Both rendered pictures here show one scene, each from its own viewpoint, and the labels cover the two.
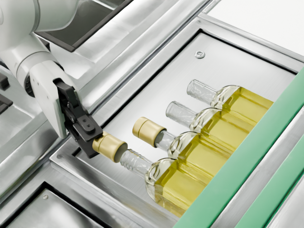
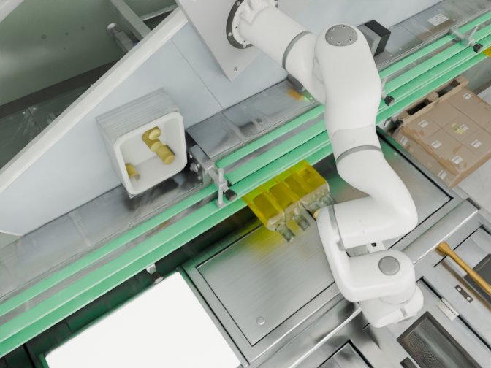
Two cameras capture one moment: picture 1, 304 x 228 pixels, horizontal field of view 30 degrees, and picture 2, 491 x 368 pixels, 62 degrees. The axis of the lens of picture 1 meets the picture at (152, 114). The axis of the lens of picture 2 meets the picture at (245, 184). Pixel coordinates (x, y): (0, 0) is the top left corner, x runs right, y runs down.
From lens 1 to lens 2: 1.23 m
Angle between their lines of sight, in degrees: 74
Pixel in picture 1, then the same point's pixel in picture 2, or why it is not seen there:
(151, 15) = not seen: outside the picture
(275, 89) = (223, 271)
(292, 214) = (292, 109)
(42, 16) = not seen: hidden behind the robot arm
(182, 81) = (279, 300)
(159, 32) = (283, 358)
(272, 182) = (291, 127)
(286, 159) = (282, 133)
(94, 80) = (339, 323)
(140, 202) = not seen: hidden behind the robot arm
